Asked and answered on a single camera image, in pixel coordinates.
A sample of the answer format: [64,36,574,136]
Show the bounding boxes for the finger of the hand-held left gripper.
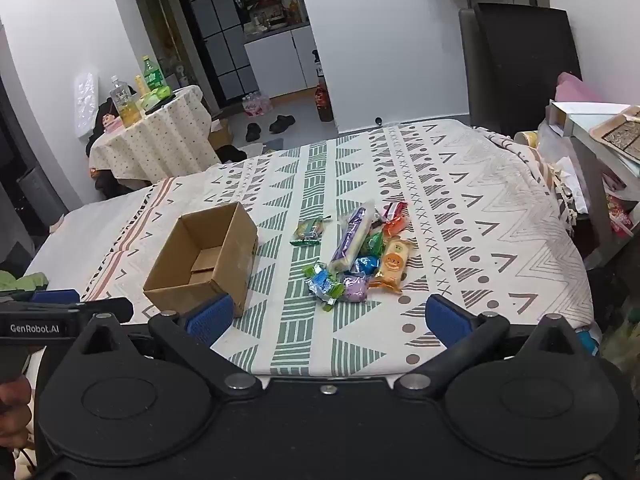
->
[10,288,82,305]
[79,297,135,327]

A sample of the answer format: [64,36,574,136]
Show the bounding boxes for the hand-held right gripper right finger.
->
[392,292,583,398]

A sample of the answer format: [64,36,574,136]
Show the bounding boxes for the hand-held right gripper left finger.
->
[75,292,264,398]

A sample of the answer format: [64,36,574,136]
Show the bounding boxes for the brown cardboard box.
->
[142,201,259,319]

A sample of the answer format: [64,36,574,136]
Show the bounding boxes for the orange cartoon face snack packet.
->
[369,238,416,294]

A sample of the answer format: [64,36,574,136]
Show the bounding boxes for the small purple snack packet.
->
[342,274,371,304]

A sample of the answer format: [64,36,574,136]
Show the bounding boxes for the small green snack packet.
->
[361,232,387,257]

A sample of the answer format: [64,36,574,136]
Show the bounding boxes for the blue and green snack packet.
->
[304,263,346,313]

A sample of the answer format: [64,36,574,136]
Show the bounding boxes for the long purple snack packet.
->
[328,200,377,273]

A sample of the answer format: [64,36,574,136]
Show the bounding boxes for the person's left hand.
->
[0,374,34,450]

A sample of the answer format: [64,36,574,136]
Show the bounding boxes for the green cloth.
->
[0,270,50,295]

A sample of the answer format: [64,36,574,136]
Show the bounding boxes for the grey trash bin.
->
[16,165,66,228]

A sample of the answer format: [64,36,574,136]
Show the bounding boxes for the patterned bed blanket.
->
[80,119,596,378]

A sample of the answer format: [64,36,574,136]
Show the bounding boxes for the green biscuit snack packet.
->
[290,216,332,247]

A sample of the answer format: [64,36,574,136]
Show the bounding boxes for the dotted cream hanging cloth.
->
[86,85,222,183]

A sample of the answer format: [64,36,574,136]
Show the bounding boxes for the small cardboard box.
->
[207,119,235,152]

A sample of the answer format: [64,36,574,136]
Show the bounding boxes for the clear bottle with yellow drink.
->
[110,76,143,128]

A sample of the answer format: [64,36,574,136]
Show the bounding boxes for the pink pack of water bottles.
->
[242,92,273,117]

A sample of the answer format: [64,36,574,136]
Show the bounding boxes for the white side table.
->
[547,102,640,261]

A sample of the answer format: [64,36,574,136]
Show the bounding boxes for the green soda bottle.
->
[142,56,166,92]

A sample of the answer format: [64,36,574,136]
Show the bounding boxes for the dark bottle with red label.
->
[314,76,335,123]

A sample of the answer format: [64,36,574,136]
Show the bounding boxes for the patterned tray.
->
[589,106,640,163]

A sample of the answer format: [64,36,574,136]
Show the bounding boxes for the pink cloth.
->
[555,72,586,105]

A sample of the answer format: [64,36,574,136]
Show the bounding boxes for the white cabinet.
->
[243,25,317,102]

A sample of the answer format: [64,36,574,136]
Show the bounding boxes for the black framed glass door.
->
[171,0,258,108]

